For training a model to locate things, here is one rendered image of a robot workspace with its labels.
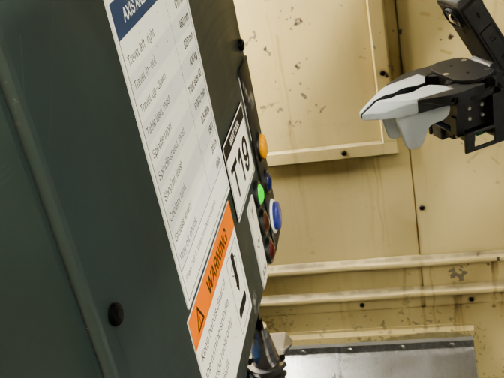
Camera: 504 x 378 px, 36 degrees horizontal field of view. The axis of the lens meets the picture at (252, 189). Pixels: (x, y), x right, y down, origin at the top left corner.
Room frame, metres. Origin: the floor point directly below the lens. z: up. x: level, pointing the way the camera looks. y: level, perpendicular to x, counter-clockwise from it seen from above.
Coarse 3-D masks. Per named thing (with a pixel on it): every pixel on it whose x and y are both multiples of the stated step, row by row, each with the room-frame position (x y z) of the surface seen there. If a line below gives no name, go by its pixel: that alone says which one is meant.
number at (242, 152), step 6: (240, 138) 0.63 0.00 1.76; (246, 138) 0.65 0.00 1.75; (240, 144) 0.62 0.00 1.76; (246, 144) 0.64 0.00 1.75; (240, 150) 0.62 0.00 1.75; (246, 150) 0.64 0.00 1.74; (240, 156) 0.61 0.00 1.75; (246, 156) 0.63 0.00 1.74; (240, 162) 0.61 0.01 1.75; (246, 162) 0.63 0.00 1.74; (240, 168) 0.60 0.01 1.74; (246, 168) 0.62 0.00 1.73; (240, 174) 0.60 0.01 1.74; (246, 174) 0.62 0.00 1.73; (246, 180) 0.62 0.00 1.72; (246, 186) 0.61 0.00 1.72
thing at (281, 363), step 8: (280, 352) 0.98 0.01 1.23; (280, 360) 0.98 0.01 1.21; (248, 368) 0.96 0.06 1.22; (256, 368) 0.95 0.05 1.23; (272, 368) 0.95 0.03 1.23; (280, 368) 0.95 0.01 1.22; (256, 376) 0.95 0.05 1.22; (264, 376) 0.94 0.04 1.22; (272, 376) 0.95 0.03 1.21; (280, 376) 0.95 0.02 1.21
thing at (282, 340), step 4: (280, 332) 1.04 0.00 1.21; (284, 332) 1.04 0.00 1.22; (272, 336) 1.04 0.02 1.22; (276, 336) 1.04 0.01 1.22; (280, 336) 1.03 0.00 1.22; (284, 336) 1.03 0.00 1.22; (288, 336) 1.03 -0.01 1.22; (276, 340) 1.02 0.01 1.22; (280, 340) 1.02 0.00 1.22; (284, 340) 1.02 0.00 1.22; (288, 340) 1.02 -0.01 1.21; (276, 344) 1.01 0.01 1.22; (280, 344) 1.01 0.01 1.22; (284, 344) 1.01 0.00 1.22; (288, 344) 1.01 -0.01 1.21; (280, 348) 1.00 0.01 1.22; (284, 348) 1.00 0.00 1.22; (288, 348) 1.00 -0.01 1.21
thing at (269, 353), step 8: (264, 328) 0.96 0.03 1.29; (256, 336) 0.96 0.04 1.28; (264, 336) 0.96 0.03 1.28; (256, 344) 0.96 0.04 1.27; (264, 344) 0.96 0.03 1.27; (272, 344) 0.96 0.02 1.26; (256, 352) 0.96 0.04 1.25; (264, 352) 0.95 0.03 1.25; (272, 352) 0.96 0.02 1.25; (256, 360) 0.96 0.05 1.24; (264, 360) 0.95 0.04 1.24; (272, 360) 0.95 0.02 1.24; (264, 368) 0.95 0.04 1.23
